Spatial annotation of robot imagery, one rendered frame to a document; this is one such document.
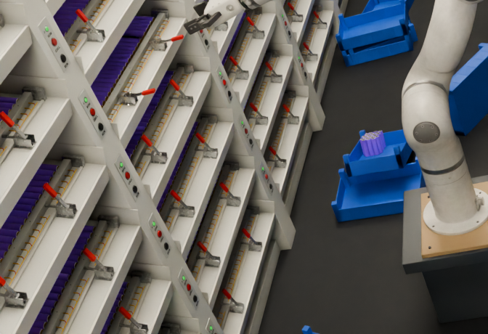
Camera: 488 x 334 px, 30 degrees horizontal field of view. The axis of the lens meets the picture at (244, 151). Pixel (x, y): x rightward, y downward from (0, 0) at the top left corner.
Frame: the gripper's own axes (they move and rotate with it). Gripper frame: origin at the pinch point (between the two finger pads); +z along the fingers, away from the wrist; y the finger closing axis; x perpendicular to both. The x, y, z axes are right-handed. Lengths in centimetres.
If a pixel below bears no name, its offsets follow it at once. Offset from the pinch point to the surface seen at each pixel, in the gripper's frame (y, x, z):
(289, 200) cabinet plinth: 53, -96, 42
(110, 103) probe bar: -18.8, -3.7, 23.1
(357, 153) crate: 71, -98, 17
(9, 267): -77, -4, 25
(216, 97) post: 30, -36, 27
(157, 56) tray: 7.9, -7.8, 20.8
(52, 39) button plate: -35.3, 22.1, 12.1
